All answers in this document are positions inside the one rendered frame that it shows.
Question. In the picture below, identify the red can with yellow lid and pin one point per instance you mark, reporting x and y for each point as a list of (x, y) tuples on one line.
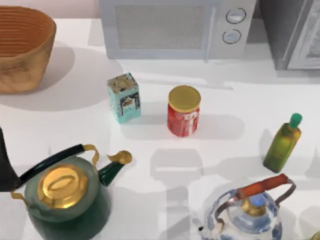
[(184, 112)]

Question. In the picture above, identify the light blue tea tin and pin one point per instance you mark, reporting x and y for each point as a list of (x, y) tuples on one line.
[(124, 100)]

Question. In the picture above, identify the pale microwave oven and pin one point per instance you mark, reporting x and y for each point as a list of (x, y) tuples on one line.
[(175, 27)]

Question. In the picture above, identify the microwave knob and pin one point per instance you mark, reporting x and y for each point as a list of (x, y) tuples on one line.
[(235, 15), (231, 36)]

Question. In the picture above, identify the dark green kettle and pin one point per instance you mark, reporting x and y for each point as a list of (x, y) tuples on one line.
[(67, 197)]

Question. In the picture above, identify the green bottle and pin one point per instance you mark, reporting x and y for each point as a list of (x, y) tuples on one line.
[(282, 146)]

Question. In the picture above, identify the white and blue kettle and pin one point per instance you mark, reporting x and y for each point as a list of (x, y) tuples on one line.
[(247, 215)]

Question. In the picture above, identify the brown woven basket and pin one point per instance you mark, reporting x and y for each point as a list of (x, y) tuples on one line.
[(23, 50)]

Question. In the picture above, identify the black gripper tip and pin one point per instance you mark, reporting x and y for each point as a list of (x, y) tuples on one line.
[(6, 170)]

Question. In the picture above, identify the yellow-green object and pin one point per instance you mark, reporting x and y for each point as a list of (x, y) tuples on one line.
[(316, 236)]

